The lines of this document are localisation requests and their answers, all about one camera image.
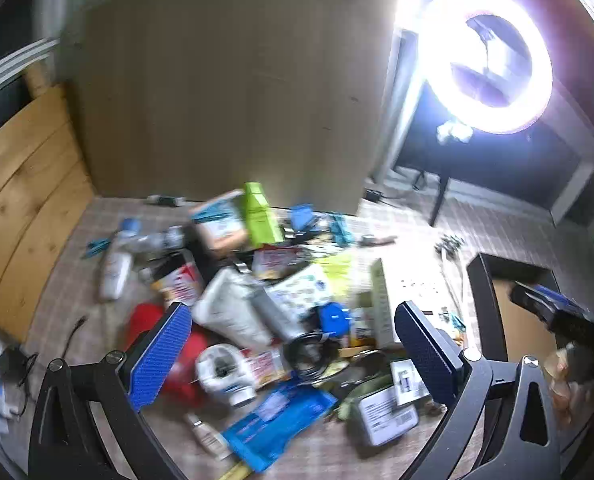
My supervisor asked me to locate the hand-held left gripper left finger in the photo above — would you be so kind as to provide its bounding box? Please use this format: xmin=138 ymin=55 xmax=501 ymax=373
xmin=28 ymin=301 xmax=194 ymax=480

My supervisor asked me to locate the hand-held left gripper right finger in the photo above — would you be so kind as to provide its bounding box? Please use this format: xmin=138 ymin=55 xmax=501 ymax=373
xmin=394 ymin=301 xmax=563 ymax=480

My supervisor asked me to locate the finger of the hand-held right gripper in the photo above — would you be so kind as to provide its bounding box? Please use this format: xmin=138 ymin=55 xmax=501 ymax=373
xmin=530 ymin=283 xmax=586 ymax=314
xmin=510 ymin=283 xmax=559 ymax=329

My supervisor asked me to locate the red cloth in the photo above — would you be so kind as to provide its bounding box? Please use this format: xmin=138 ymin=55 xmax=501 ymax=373
xmin=124 ymin=302 xmax=212 ymax=405

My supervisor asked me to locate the black container box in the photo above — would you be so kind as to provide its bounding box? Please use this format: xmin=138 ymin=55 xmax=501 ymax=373
xmin=466 ymin=253 xmax=578 ymax=368

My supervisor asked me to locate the olive green pouch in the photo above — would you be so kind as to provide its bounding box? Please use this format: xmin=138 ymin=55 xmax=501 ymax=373
xmin=333 ymin=374 xmax=394 ymax=422

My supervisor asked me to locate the grey parcel white label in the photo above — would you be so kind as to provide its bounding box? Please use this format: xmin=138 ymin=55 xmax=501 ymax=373
xmin=346 ymin=385 xmax=421 ymax=448

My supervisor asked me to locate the white cardboard box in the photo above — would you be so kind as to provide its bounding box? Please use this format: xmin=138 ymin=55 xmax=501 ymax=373
xmin=369 ymin=257 xmax=454 ymax=350

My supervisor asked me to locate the white printed pouch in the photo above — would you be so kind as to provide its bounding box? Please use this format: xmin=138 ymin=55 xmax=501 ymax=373
xmin=192 ymin=266 xmax=274 ymax=350

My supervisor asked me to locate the white cable bundle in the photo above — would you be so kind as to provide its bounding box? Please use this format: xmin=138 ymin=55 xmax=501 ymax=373
xmin=435 ymin=234 xmax=472 ymax=323

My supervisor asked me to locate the yellow plastic shuttlecock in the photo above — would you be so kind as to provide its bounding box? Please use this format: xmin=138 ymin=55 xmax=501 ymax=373
xmin=322 ymin=252 xmax=359 ymax=301

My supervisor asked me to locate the yellow ruler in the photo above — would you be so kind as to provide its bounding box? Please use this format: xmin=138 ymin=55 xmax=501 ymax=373
xmin=216 ymin=461 xmax=252 ymax=480

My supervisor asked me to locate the person's right hand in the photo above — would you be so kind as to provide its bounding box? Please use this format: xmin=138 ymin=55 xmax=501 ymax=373
xmin=544 ymin=344 xmax=594 ymax=428

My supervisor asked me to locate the white label card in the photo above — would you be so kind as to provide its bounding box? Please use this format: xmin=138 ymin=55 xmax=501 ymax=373
xmin=390 ymin=359 xmax=432 ymax=407

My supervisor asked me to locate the red white coffee packet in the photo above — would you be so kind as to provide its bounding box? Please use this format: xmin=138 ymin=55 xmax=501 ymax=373
xmin=151 ymin=252 xmax=208 ymax=308

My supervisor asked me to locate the white plastic bottle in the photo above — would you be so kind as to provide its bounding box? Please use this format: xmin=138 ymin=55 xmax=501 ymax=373
xmin=99 ymin=217 xmax=144 ymax=302

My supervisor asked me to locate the small white tube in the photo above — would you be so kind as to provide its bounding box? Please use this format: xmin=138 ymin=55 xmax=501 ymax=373
xmin=184 ymin=411 xmax=234 ymax=462

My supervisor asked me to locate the blue round tape measure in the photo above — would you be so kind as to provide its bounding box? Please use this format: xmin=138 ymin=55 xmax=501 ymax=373
xmin=318 ymin=302 xmax=351 ymax=337

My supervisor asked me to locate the red white sachet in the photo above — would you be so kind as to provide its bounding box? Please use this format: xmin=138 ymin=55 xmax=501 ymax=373
xmin=246 ymin=349 xmax=292 ymax=391

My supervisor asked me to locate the clear plastic bottle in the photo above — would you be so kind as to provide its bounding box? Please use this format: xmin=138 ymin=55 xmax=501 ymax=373
xmin=127 ymin=227 xmax=185 ymax=261

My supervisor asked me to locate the silver tube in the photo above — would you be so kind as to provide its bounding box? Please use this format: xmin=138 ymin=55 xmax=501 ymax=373
xmin=249 ymin=287 xmax=309 ymax=343

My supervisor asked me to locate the blue plastic packet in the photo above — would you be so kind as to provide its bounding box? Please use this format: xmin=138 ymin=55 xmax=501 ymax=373
xmin=221 ymin=379 xmax=339 ymax=474

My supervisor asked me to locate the black light stand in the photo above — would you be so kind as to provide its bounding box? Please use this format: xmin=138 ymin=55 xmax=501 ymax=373
xmin=428 ymin=172 xmax=452 ymax=227

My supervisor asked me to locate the dotted tissue pack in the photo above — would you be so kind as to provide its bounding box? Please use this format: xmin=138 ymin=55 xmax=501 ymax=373
xmin=267 ymin=262 xmax=335 ymax=321

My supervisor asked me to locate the lime green pouch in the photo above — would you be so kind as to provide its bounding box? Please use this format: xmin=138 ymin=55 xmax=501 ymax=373
xmin=242 ymin=181 xmax=284 ymax=249

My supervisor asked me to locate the white crumpled bag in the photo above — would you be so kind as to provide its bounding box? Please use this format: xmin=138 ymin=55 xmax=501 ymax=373
xmin=436 ymin=121 xmax=474 ymax=144

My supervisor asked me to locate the large beige board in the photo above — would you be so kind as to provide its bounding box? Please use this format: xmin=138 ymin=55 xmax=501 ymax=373
xmin=74 ymin=0 xmax=403 ymax=211

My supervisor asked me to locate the black usb cable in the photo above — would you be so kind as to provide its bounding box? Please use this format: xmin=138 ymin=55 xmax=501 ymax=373
xmin=283 ymin=332 xmax=339 ymax=377

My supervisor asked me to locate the black charger with cable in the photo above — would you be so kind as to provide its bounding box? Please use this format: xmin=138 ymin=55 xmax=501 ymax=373
xmin=0 ymin=314 xmax=88 ymax=417

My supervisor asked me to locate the white ring light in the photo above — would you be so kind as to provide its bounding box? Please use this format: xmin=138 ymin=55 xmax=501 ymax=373
xmin=419 ymin=0 xmax=554 ymax=136

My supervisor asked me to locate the white striped rail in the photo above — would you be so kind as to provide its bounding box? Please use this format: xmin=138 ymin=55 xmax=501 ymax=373
xmin=0 ymin=37 xmax=62 ymax=107

